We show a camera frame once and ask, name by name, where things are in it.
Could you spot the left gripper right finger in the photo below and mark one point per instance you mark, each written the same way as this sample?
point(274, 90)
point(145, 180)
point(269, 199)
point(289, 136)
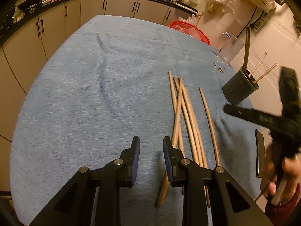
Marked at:
point(210, 192)

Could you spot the blue towel table cloth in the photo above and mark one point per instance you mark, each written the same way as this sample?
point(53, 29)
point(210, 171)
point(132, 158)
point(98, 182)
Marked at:
point(105, 85)

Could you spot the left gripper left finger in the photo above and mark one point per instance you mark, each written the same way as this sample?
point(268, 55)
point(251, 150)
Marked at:
point(93, 196)

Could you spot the clear glass pitcher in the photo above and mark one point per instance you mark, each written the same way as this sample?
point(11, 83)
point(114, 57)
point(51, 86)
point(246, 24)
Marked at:
point(228, 47)

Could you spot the black wok pan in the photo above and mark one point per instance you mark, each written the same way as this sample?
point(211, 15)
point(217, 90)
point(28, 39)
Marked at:
point(27, 4)

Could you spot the wooden chopstick thick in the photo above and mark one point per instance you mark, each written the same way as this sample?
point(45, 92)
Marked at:
point(164, 187)

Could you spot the wooden chopstick diagonal crossing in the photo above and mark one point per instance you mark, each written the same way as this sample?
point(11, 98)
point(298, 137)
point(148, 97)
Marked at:
point(265, 73)

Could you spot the red plastic basket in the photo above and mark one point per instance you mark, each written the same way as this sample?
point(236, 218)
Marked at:
point(190, 30)

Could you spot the wooden chopstick thin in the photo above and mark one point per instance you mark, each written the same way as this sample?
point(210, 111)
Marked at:
point(211, 127)

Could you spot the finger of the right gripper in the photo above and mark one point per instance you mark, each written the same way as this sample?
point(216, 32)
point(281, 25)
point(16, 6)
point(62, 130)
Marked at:
point(260, 157)

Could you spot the person right hand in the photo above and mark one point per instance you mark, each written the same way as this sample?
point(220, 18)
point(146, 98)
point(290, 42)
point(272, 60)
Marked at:
point(280, 175)

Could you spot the black utensil holder cup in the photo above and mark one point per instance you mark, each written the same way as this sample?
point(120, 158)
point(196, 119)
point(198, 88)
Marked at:
point(239, 87)

